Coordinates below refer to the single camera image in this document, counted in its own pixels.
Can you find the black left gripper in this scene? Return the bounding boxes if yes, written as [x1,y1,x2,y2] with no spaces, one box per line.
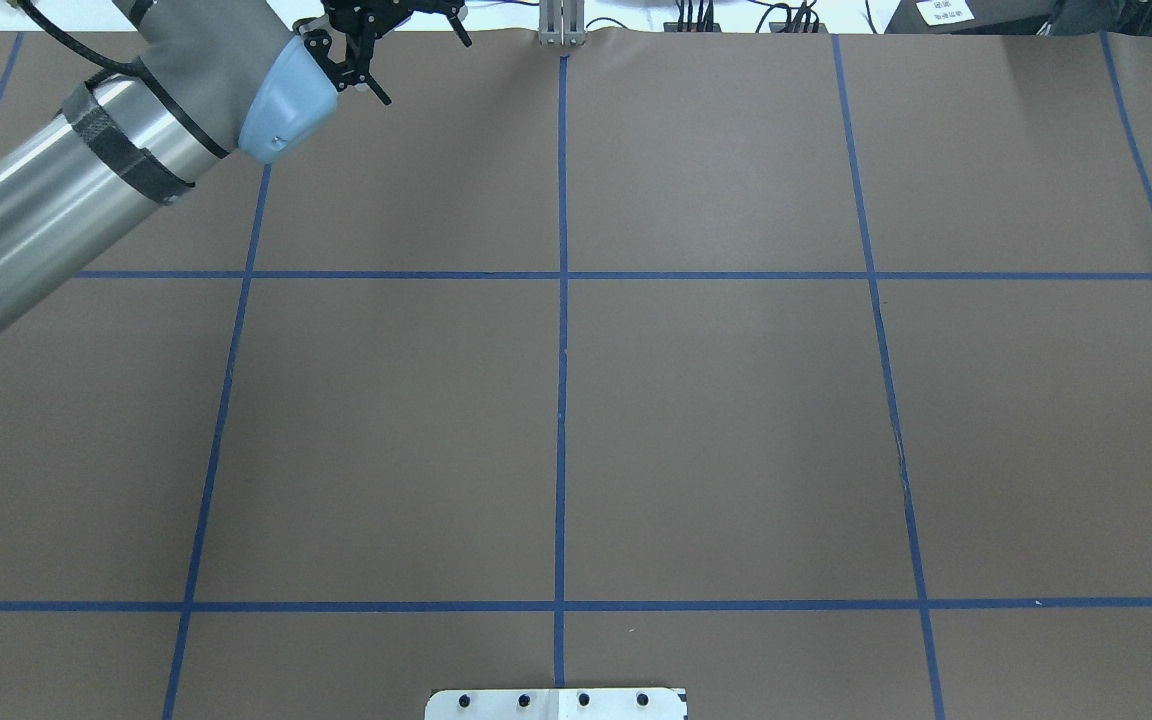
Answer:
[300,0,473,106]

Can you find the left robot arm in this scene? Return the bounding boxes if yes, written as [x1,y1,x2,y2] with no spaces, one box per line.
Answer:
[0,1,471,334]

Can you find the aluminium frame post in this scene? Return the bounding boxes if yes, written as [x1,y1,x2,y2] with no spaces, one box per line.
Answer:
[538,0,588,47]

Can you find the black camera cable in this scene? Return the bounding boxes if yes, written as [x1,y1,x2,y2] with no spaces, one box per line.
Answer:
[16,0,147,75]

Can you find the white central mounting post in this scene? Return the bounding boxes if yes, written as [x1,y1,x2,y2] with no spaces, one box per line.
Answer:
[422,687,689,719]

